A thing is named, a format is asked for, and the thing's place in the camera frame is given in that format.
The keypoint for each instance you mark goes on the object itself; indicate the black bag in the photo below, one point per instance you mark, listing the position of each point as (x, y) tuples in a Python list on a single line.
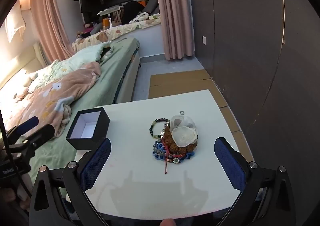
[(132, 10)]

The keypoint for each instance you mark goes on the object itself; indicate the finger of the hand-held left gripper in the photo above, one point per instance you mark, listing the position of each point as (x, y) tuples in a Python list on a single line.
[(30, 122), (42, 133)]

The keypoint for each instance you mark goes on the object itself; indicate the white wall socket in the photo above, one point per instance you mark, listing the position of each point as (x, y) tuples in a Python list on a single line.
[(204, 40)]

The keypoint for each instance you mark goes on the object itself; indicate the flat cardboard sheet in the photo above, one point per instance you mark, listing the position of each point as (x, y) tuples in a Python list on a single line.
[(180, 83)]

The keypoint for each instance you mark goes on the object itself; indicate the patterned window seat cushion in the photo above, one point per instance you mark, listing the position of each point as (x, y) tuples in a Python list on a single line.
[(125, 29)]

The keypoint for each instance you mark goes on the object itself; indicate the bed with green sheet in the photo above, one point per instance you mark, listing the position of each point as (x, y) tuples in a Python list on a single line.
[(112, 78)]

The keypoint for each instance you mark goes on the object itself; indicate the dark brown wardrobe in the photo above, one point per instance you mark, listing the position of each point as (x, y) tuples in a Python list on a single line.
[(250, 40)]

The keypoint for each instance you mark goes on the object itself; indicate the person's left hand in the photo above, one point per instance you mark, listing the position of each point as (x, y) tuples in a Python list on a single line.
[(15, 196)]

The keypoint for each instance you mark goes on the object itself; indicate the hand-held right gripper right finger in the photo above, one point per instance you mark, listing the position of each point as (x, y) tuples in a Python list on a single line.
[(230, 163)]

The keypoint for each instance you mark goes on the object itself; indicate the light green quilt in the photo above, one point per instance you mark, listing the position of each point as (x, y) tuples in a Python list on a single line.
[(85, 54)]

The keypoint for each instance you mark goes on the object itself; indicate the pile of plush toys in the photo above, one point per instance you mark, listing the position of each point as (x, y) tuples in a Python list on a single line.
[(87, 29)]

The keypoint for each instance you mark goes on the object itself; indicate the pink curtain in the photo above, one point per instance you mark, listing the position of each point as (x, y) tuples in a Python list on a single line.
[(172, 15), (55, 15)]

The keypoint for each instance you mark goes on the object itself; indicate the clear plastic pouch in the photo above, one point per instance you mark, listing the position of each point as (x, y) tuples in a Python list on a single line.
[(183, 133)]

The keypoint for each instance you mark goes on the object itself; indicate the white folding rack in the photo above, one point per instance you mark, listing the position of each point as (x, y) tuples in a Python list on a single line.
[(110, 12)]

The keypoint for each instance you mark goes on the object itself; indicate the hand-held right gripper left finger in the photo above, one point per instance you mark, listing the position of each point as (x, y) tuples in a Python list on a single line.
[(97, 161)]

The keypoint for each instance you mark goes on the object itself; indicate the pink floral blanket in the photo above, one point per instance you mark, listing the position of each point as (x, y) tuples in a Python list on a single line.
[(62, 90)]

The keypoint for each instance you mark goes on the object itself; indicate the white hanging cloth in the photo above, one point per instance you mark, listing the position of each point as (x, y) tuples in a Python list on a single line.
[(15, 25)]

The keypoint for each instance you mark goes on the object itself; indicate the black jewelry box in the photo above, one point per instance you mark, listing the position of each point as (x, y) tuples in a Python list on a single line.
[(85, 144)]

